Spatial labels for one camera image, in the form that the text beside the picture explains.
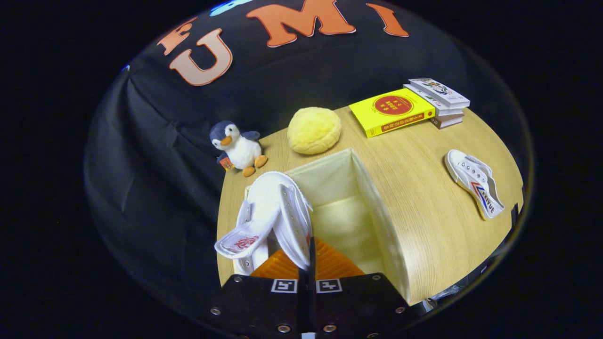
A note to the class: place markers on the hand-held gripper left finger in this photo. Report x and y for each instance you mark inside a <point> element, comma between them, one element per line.
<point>254,306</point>

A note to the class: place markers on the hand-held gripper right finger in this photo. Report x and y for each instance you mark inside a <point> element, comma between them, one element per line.
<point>358,306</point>

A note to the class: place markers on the beige fabric storage box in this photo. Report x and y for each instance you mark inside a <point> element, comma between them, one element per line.
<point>339,221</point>

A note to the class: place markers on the white canvas shoe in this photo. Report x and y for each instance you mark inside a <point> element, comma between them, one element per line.
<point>273,202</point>
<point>473,181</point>

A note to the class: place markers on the penguin plush toy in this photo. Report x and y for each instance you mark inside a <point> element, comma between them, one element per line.
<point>242,150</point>

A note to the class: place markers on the yellow round plush cushion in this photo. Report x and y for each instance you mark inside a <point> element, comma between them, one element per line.
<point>314,131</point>

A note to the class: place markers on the yellow book with red circle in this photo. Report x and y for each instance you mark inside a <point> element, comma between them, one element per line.
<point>391,110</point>

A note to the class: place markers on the brown-edged book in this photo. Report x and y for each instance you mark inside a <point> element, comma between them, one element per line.
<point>447,122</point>

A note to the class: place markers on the white plain book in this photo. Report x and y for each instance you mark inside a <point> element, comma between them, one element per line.
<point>447,112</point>

